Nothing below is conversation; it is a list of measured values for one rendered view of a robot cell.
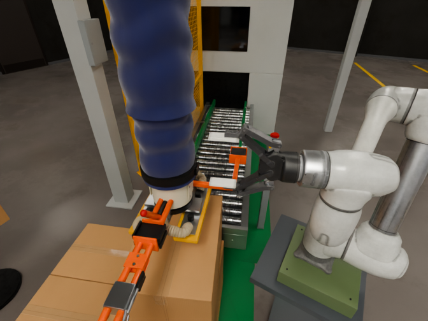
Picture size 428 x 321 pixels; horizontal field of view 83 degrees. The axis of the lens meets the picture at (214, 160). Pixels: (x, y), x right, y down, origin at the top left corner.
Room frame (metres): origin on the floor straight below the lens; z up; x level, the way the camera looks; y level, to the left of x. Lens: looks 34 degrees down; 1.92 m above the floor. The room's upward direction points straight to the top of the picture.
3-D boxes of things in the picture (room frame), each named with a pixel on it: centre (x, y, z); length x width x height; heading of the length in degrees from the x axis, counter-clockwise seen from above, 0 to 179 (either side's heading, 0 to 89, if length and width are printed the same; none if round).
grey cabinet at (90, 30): (2.03, 0.91, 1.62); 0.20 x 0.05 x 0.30; 171
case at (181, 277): (0.79, 0.18, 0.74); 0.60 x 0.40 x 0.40; 174
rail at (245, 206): (2.26, -0.38, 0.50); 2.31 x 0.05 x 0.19; 171
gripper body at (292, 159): (0.48, -0.16, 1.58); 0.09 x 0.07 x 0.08; 81
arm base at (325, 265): (0.78, -0.53, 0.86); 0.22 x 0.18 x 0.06; 144
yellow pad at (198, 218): (0.79, 0.09, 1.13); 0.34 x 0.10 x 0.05; 171
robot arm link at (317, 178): (0.47, -0.23, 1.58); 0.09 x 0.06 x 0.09; 171
